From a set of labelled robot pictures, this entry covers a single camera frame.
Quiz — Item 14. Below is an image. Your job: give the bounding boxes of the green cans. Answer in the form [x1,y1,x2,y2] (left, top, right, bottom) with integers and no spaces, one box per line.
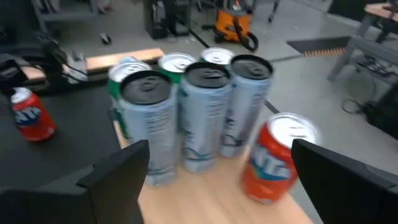
[107,60,153,139]

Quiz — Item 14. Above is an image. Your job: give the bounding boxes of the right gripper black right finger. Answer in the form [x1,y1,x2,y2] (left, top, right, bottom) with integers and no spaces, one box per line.
[291,139,398,224]

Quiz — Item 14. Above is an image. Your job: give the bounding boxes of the grey utility cart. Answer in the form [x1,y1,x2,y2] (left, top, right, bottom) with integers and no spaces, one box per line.
[30,0,100,32]

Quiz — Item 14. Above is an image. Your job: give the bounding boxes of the black computer tower lit fans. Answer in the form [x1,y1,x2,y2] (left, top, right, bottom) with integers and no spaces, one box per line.
[167,0,194,37]

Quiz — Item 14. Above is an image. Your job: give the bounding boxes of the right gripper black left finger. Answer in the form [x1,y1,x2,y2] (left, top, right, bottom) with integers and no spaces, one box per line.
[0,139,151,224]

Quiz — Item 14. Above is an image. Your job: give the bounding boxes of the black floor cable ramp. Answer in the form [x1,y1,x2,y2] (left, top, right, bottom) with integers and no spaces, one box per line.
[285,36,352,58]

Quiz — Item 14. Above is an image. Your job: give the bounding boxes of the black equipment box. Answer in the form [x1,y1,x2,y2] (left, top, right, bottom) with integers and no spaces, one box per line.
[364,82,398,141]

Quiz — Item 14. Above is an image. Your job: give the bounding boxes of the black computer tower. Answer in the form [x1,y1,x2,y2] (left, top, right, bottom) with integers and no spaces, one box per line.
[142,0,171,40]

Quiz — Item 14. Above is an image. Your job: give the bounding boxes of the orange shop vacuum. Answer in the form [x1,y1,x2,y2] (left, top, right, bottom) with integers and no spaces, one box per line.
[213,0,259,53]

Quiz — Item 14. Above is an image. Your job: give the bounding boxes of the red Fanta can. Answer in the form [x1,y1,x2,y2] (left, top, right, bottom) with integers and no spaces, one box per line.
[241,112,323,205]
[11,86,57,143]

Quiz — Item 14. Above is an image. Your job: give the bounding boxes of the grey metal table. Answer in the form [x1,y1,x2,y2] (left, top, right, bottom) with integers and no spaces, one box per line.
[326,2,398,86]

